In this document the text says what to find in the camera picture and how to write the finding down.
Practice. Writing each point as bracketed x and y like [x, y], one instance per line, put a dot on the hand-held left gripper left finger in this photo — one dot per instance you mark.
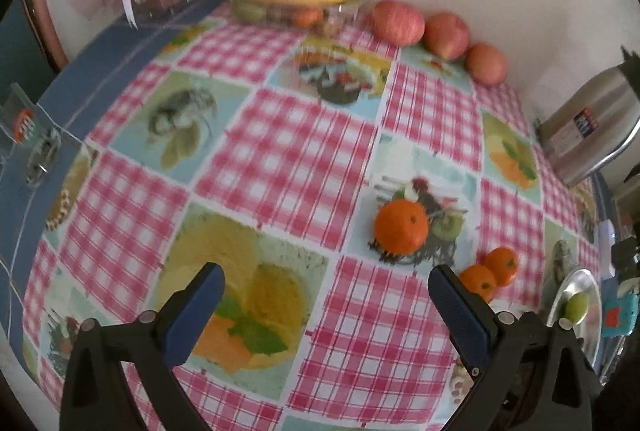
[195, 311]

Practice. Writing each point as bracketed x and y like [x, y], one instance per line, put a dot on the stainless steel thermos jug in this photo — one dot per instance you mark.
[585, 126]

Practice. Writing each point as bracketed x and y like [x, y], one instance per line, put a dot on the pink checkered printed tablecloth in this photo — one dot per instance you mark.
[300, 146]

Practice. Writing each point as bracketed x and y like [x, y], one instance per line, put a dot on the teal box with red label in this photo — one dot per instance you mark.
[620, 316]

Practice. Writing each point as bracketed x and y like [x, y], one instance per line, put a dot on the green fruit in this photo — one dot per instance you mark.
[251, 11]
[576, 308]

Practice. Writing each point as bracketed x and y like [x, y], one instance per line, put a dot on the clear plastic fruit tray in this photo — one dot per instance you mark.
[340, 13]

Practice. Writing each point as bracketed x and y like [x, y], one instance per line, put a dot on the black object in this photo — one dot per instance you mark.
[627, 258]

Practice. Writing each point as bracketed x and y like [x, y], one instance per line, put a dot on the large orange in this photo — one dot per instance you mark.
[401, 226]

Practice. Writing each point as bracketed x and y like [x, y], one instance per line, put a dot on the green fruit in tray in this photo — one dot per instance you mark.
[251, 11]

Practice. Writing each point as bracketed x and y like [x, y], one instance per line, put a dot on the small tangerine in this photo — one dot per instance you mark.
[477, 282]
[502, 266]

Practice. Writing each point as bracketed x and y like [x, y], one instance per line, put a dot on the pink chair back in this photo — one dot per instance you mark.
[45, 21]

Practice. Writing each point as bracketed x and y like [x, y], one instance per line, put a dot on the blue cloth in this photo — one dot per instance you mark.
[100, 56]

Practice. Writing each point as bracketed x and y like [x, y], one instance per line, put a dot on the silver metal plate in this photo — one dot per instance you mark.
[575, 283]

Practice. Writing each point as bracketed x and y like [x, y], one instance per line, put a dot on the small orange in tray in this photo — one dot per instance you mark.
[307, 16]

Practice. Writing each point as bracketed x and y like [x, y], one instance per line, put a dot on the clear plastic box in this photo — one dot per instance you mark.
[170, 8]

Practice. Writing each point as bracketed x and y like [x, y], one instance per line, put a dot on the large red apple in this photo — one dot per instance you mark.
[397, 22]

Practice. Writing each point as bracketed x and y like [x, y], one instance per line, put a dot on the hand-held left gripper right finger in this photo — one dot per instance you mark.
[460, 321]

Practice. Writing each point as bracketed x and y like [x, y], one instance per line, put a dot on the small red apple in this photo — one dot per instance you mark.
[486, 63]

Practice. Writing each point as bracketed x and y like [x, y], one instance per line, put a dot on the clear glass cup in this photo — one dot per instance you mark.
[25, 126]

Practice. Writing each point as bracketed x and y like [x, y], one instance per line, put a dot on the medium red apple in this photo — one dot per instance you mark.
[446, 36]

